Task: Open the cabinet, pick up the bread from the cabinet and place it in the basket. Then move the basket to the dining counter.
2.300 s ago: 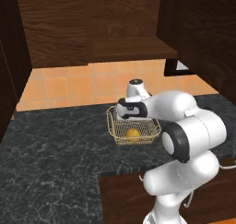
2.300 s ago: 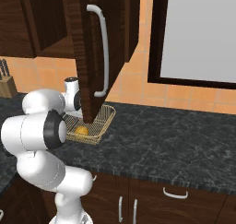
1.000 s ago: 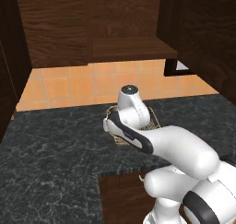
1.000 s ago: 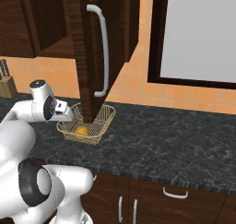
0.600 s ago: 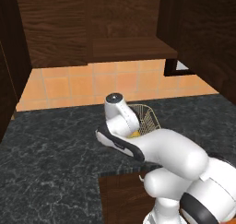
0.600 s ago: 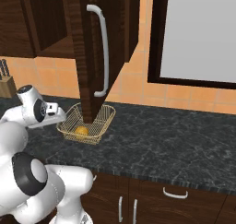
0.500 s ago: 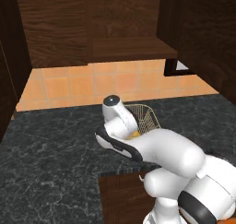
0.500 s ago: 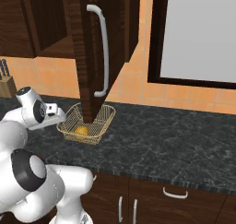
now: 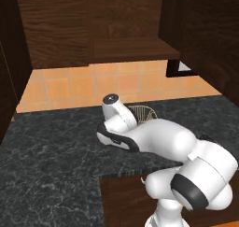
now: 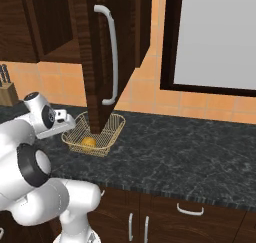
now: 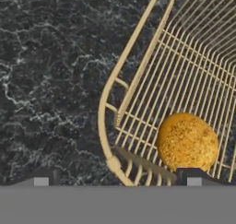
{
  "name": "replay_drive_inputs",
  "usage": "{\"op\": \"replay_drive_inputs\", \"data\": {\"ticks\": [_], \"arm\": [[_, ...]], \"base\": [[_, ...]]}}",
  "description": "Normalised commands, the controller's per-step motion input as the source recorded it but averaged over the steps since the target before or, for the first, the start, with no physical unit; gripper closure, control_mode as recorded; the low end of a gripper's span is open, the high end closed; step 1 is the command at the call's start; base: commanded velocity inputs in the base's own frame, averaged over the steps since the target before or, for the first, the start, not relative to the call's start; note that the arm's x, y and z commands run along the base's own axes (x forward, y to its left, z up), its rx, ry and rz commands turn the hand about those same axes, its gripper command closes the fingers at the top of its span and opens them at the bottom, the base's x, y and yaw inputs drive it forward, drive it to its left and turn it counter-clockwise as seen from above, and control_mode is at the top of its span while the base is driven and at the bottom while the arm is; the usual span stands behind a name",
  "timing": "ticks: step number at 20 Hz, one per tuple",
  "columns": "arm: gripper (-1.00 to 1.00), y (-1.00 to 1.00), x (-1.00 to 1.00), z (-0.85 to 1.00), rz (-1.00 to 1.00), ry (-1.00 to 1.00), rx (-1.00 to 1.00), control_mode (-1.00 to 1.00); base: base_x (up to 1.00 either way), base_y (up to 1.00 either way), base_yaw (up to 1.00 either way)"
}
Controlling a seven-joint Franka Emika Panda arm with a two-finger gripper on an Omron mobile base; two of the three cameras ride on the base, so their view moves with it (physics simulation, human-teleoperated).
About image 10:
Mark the dark wood wall cabinet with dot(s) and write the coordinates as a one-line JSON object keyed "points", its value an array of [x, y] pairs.
{"points": [[53, 23]]}

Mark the golden round bread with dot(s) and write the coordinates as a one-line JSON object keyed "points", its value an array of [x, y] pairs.
{"points": [[89, 142]]}

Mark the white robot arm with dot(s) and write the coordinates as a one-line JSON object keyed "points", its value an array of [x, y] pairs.
{"points": [[20, 160]]}

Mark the wooden knife block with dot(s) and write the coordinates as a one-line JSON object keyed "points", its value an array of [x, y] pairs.
{"points": [[8, 94]]}

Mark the dark framed window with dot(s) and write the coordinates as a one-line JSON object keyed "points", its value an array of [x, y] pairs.
{"points": [[216, 37]]}

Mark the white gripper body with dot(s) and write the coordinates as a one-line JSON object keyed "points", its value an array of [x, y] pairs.
{"points": [[55, 127]]}

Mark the dark wood base cabinet door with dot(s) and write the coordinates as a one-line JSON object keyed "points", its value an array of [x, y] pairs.
{"points": [[200, 228], [113, 213]]}

